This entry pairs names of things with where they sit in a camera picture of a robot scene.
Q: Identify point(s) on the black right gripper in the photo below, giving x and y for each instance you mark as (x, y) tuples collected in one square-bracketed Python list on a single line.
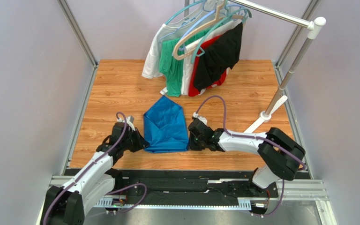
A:
[(196, 137)]

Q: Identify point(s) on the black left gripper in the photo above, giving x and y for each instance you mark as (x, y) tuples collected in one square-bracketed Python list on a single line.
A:
[(141, 142)]

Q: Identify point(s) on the blue cloth napkin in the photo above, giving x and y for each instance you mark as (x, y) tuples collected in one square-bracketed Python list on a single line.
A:
[(165, 127)]

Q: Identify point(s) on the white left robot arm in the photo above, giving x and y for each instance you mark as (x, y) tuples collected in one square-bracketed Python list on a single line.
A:
[(71, 202)]

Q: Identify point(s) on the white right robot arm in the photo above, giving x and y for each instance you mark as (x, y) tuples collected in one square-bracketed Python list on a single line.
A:
[(281, 154)]

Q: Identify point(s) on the red t-shirt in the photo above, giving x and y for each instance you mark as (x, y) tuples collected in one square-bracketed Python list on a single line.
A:
[(205, 76)]

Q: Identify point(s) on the white clothes rack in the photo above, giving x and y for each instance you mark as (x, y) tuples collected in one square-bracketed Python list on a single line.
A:
[(304, 22)]

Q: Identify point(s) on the white t-shirt middle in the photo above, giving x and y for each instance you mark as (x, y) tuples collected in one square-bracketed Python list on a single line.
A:
[(179, 73)]

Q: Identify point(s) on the white t-shirt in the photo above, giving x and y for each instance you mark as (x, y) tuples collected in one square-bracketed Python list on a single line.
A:
[(179, 73), (151, 65)]

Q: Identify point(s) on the black t-shirt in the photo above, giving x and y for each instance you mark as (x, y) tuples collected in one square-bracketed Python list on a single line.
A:
[(225, 49)]

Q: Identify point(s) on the green t-shirt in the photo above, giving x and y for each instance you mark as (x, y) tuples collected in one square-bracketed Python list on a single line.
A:
[(177, 73)]

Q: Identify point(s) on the blue plastic hanger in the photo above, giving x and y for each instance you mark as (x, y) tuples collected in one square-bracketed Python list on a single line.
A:
[(168, 33)]

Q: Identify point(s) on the white t-shirt left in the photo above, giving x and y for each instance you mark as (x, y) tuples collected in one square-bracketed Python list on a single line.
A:
[(151, 65)]

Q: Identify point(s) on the teal hanger left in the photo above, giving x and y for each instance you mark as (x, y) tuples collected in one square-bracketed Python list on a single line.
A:
[(185, 10)]

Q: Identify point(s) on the teal plastic hanger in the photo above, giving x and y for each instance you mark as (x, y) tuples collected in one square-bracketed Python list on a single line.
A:
[(193, 45)]

